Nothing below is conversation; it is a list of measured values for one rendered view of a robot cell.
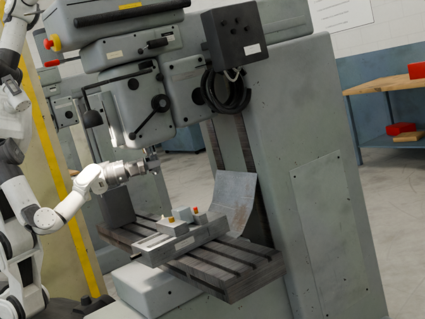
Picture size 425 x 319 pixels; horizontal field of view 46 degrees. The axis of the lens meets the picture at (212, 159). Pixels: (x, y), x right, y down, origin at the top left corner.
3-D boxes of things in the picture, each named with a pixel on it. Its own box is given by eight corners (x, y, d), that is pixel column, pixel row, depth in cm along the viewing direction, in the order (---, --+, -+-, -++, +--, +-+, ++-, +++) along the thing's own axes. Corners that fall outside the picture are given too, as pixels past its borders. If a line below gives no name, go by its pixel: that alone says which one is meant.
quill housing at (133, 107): (136, 151, 183) (111, 66, 177) (117, 150, 201) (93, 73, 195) (181, 137, 192) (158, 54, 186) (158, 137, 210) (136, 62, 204)
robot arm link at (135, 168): (141, 156, 190) (110, 164, 189) (148, 180, 192) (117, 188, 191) (141, 152, 203) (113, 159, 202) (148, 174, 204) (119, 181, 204)
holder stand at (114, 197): (114, 229, 238) (101, 190, 235) (104, 221, 258) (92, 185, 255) (137, 220, 243) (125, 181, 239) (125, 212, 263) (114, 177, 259)
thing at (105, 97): (116, 147, 188) (100, 92, 184) (113, 147, 191) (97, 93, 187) (126, 143, 190) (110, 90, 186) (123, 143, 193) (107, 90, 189)
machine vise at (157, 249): (153, 269, 175) (144, 240, 173) (135, 261, 187) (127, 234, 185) (231, 231, 193) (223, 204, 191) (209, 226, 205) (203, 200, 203)
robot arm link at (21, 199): (30, 237, 173) (0, 181, 175) (26, 243, 184) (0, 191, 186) (61, 222, 179) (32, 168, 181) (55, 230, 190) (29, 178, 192)
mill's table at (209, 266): (230, 305, 152) (224, 281, 150) (99, 238, 258) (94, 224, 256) (287, 273, 163) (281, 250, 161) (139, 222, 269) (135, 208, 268)
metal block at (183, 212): (183, 226, 186) (178, 211, 185) (174, 224, 191) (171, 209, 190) (194, 221, 189) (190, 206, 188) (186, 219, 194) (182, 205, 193)
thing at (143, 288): (151, 322, 180) (141, 292, 178) (117, 297, 210) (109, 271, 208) (258, 265, 204) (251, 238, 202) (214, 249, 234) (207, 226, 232)
